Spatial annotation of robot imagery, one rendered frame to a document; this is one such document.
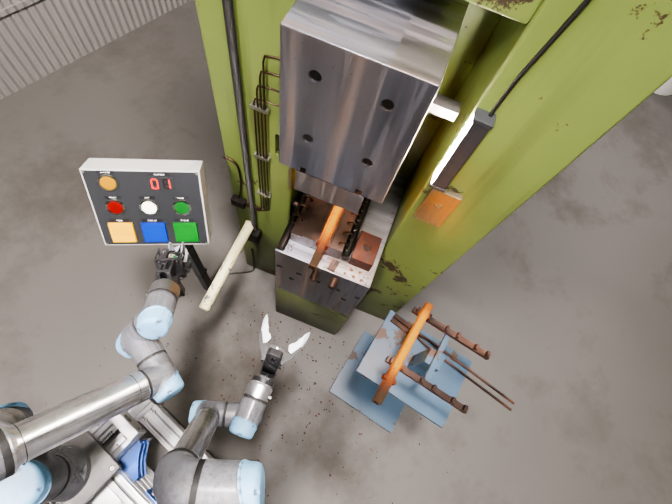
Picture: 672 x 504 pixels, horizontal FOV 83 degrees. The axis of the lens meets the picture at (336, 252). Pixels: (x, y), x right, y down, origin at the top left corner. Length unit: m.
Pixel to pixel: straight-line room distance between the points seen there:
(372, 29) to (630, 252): 3.00
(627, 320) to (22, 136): 4.19
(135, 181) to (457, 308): 1.96
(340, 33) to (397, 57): 0.11
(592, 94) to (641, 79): 0.07
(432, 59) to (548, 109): 0.28
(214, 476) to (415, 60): 0.90
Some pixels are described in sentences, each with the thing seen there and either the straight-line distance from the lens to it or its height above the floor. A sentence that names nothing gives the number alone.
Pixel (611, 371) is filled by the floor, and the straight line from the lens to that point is 3.05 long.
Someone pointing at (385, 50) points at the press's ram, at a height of 1.76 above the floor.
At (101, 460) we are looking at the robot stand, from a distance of 1.50.
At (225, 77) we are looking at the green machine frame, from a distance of 1.15.
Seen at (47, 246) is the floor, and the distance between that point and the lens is 2.76.
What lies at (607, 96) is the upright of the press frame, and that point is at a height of 1.77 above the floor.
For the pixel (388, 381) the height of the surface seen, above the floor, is 0.95.
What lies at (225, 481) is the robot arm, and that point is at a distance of 0.94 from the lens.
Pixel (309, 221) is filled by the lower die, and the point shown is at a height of 0.99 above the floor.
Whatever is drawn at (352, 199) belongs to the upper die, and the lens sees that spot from 1.05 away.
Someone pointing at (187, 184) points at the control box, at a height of 1.16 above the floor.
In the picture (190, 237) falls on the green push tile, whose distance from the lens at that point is 1.38.
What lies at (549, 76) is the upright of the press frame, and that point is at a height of 1.76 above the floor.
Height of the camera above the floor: 2.22
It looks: 65 degrees down
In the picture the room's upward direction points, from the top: 20 degrees clockwise
